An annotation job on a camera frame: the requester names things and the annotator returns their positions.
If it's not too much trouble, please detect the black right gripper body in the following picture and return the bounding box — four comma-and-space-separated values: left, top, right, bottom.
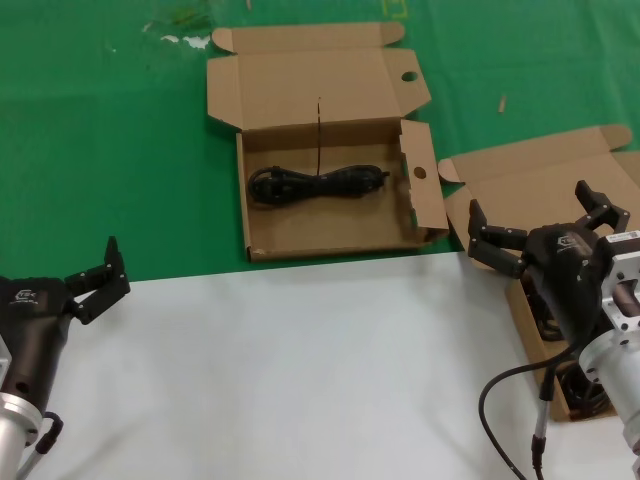
522, 222, 610, 345

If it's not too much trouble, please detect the green table cloth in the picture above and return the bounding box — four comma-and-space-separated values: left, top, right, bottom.
0, 0, 640, 290

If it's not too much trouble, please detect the open brown cardboard mailer box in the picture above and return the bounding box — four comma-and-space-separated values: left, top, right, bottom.
437, 124, 640, 424
205, 22, 450, 263

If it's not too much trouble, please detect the grey sleeved right arm cable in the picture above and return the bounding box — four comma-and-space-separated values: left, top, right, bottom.
529, 364, 556, 480

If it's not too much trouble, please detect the crumpled clear plastic wrap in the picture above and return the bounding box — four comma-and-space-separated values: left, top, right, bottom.
142, 5, 214, 51

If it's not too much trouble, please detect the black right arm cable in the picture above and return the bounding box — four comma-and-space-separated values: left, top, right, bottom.
478, 339, 581, 480

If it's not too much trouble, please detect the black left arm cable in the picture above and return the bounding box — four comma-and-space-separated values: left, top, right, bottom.
32, 410, 65, 455

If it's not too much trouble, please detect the grey sleeved left arm cable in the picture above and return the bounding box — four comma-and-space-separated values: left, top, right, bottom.
14, 442, 44, 480

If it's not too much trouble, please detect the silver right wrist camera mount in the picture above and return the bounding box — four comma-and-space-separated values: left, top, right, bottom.
597, 229, 640, 346

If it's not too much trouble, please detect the grey sleeved arm cable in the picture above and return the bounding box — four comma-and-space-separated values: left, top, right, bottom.
14, 442, 44, 480
529, 364, 556, 480

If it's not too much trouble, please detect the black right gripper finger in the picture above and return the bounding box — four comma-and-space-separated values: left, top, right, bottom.
573, 179, 630, 237
467, 198, 531, 278

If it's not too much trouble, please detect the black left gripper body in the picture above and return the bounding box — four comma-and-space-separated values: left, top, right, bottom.
0, 276, 77, 407

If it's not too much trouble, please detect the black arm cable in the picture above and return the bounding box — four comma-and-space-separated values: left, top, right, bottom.
32, 410, 65, 455
478, 339, 581, 480

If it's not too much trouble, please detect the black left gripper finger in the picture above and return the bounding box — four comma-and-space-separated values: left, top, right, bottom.
63, 235, 132, 327

